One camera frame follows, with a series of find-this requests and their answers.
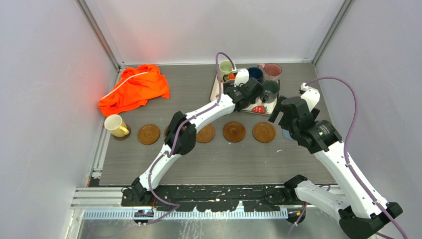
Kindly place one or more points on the cream yellow mug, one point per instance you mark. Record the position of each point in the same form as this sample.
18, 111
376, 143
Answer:
116, 126

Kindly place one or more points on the white strawberry tray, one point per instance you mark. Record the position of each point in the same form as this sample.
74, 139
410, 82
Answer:
257, 108

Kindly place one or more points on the wooden coaster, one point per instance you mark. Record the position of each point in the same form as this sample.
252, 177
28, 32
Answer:
148, 134
234, 131
206, 134
263, 132
166, 132

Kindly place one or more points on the light green mug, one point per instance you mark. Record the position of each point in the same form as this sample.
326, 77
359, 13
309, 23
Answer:
224, 70

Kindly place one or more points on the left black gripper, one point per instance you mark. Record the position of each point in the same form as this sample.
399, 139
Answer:
227, 84

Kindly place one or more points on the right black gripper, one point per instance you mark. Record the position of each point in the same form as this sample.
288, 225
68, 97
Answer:
272, 118

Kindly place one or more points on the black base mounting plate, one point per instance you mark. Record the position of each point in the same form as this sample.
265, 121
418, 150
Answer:
216, 198

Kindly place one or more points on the dark green mug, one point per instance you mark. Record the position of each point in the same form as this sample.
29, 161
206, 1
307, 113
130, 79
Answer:
270, 92

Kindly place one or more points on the aluminium front rail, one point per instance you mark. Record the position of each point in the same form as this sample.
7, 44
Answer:
149, 214

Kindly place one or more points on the blue coaster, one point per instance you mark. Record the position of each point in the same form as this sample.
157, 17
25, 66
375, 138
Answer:
287, 135

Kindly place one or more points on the pink speckled mug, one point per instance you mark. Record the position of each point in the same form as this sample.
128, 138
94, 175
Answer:
271, 71

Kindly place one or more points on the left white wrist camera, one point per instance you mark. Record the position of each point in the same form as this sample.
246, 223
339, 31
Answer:
242, 76

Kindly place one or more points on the orange cloth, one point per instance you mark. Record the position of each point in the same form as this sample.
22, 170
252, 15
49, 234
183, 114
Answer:
134, 89

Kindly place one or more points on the dark blue mug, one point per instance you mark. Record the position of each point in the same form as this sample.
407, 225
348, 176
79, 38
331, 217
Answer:
255, 73

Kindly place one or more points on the orange mug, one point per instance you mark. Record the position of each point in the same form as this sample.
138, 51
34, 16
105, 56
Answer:
232, 76

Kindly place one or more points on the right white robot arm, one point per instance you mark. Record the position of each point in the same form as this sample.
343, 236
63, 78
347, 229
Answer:
362, 212

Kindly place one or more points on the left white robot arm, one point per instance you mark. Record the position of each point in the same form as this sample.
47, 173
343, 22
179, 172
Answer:
182, 132

